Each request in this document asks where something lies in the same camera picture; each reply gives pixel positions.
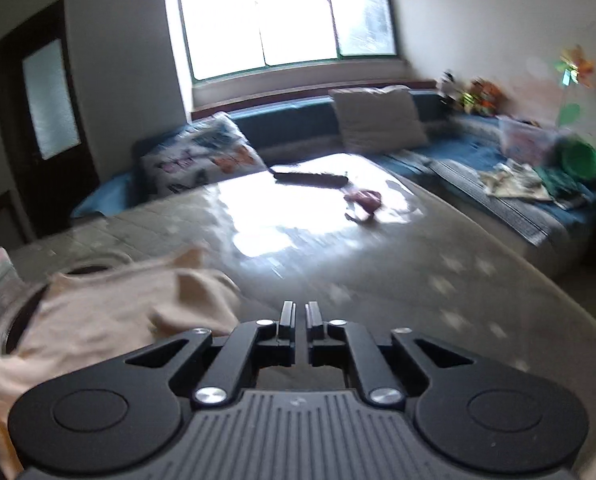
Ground beige knit sweater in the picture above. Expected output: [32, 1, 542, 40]
[0, 248, 240, 479]

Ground quilted grey table cover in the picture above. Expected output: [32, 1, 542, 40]
[12, 154, 596, 467]

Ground pink hair accessory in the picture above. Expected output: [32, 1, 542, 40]
[345, 190, 383, 223]

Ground black remote control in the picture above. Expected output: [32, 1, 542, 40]
[271, 170, 349, 188]

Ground butterfly print pillow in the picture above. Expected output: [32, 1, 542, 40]
[140, 113, 268, 198]

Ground grey square cushion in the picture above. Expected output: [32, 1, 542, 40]
[330, 86, 428, 155]

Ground patterned cloth pile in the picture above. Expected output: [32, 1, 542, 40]
[477, 159, 552, 202]

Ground round black induction cooker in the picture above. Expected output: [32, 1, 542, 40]
[1, 263, 110, 356]

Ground blue corner sofa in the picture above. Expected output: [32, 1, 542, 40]
[71, 91, 596, 266]

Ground black white plush toy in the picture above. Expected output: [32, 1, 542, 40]
[437, 70, 461, 104]

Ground clear plastic storage box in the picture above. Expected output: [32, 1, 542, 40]
[498, 116, 565, 167]

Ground orange plush toys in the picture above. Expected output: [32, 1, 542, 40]
[460, 78, 505, 117]

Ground dark wooden door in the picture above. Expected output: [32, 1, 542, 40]
[0, 0, 100, 237]

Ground green plastic basin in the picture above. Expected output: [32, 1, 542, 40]
[560, 138, 596, 182]

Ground colourful pinwheel toy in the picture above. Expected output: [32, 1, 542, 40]
[555, 44, 595, 129]

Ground window with green frame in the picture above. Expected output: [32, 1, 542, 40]
[179, 0, 398, 81]

